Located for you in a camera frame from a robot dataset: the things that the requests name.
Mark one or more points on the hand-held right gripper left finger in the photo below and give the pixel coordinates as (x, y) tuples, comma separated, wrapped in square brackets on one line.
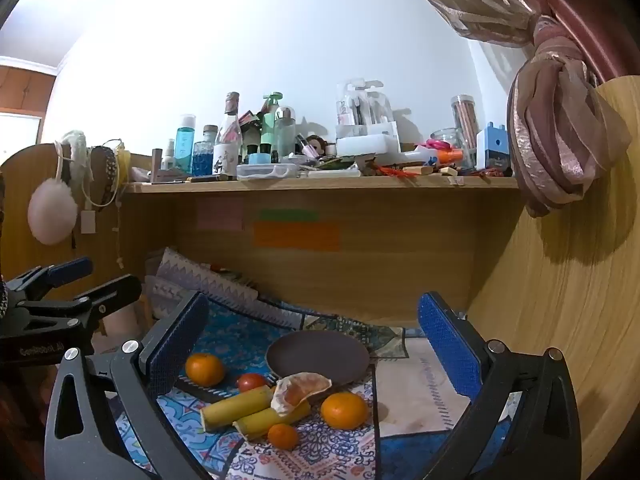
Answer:
[(177, 350)]

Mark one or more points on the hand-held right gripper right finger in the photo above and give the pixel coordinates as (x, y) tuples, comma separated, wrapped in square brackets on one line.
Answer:
[(447, 347)]

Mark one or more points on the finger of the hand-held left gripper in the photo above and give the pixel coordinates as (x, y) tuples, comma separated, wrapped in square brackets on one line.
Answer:
[(117, 290), (75, 267)]

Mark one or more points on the yellow corn piece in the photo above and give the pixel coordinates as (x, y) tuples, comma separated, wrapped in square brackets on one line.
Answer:
[(235, 406), (267, 420)]

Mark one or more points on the red tomato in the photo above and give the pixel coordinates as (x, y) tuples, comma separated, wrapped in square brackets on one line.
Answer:
[(251, 382)]

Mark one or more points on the peeled citrus rind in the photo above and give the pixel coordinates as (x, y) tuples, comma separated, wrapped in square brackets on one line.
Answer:
[(300, 390)]

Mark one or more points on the dark grey plate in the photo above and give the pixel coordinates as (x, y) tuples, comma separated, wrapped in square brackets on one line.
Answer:
[(317, 355)]

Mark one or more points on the small orange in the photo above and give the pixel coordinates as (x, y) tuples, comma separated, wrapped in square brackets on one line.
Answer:
[(283, 436)]

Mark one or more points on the white fluffy puff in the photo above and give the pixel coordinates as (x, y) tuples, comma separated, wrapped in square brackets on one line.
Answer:
[(51, 210)]

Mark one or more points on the studded headband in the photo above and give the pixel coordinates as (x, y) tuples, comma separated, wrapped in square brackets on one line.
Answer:
[(105, 175)]

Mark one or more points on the white fluffy headband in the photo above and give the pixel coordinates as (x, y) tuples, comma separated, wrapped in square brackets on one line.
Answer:
[(75, 155)]

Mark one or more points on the pink sticky note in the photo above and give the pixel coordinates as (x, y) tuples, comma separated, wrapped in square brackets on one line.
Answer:
[(220, 214)]

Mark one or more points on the grey block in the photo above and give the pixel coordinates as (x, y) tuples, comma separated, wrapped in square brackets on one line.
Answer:
[(157, 162)]

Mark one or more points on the white spray bottle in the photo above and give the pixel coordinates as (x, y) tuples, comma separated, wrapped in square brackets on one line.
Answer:
[(168, 156)]

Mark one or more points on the short blue liquid bottle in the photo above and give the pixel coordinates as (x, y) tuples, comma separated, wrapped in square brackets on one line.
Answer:
[(204, 155)]

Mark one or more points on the tall blue liquid bottle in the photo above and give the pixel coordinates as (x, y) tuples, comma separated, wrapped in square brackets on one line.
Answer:
[(186, 142)]

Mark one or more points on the patterned blue white cloth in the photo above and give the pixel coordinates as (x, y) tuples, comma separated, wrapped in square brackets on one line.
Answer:
[(310, 455)]

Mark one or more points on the green sticky note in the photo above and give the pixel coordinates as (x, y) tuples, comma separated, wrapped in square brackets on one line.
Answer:
[(289, 215)]

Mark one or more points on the white printed glass bottle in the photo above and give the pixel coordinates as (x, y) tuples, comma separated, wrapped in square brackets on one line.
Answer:
[(227, 147)]

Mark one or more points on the wooden cabinet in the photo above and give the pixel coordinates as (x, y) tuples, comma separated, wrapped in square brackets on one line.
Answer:
[(25, 85)]

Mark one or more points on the clear plastic case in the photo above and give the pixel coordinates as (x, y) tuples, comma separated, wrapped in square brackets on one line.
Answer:
[(267, 170)]

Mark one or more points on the light blue jar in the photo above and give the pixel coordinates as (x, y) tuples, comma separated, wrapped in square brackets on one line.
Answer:
[(258, 158)]

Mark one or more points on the white bottle orange cap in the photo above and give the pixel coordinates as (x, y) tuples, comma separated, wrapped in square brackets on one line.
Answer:
[(425, 154)]

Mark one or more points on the blue white box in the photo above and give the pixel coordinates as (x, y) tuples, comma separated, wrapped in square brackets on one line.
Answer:
[(492, 149)]

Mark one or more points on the glass jar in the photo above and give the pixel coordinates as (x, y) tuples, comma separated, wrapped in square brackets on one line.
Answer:
[(446, 141)]

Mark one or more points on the white storage box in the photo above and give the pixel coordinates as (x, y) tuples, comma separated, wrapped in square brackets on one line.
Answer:
[(367, 146)]

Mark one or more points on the green pump bottle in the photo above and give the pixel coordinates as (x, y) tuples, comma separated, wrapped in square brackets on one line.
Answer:
[(270, 122)]

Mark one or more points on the clear bottle silver cap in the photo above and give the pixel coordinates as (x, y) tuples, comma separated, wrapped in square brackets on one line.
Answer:
[(285, 132)]

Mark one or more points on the clear pencil canister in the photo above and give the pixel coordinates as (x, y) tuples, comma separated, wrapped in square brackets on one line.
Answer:
[(465, 117)]

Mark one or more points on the brown plush toy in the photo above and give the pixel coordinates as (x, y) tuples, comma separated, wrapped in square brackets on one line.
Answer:
[(320, 146)]

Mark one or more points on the pink tied curtain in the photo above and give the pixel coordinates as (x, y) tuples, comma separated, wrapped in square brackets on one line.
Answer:
[(550, 110)]

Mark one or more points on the clear brush organizer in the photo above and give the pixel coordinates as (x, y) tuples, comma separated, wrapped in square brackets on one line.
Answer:
[(362, 102)]

